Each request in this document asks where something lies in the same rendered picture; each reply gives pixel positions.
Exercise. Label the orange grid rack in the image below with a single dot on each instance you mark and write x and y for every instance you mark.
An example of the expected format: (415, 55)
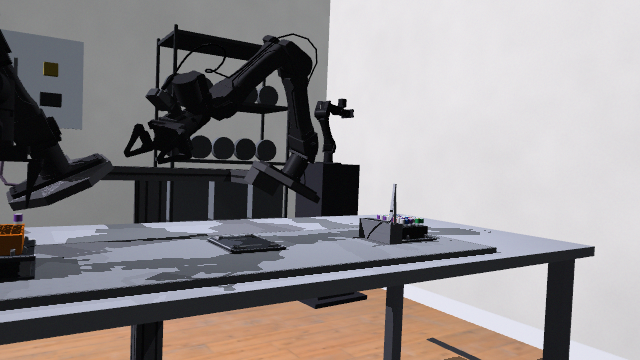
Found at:
(10, 238)

